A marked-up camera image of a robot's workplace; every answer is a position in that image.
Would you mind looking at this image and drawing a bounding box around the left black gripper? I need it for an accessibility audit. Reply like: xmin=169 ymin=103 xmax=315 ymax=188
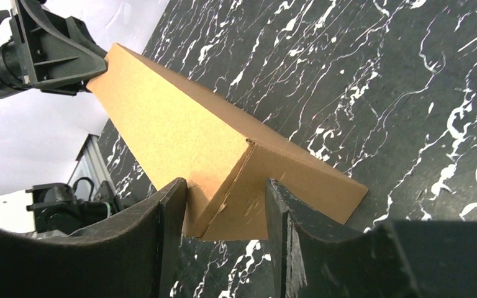
xmin=0 ymin=1 xmax=107 ymax=99

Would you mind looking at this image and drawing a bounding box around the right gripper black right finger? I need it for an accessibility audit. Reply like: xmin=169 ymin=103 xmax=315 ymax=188
xmin=265 ymin=178 xmax=477 ymax=297

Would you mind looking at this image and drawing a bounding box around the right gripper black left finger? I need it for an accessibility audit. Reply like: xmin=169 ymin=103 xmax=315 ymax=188
xmin=0 ymin=178 xmax=188 ymax=297

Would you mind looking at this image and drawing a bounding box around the aluminium frame rail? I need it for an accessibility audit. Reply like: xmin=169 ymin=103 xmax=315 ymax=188
xmin=67 ymin=134 xmax=114 ymax=199

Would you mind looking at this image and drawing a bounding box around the brown cardboard box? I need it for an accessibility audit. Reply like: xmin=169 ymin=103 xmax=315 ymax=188
xmin=88 ymin=43 xmax=368 ymax=241

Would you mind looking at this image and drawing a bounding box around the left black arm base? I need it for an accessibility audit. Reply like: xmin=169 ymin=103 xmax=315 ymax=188
xmin=25 ymin=177 xmax=125 ymax=235

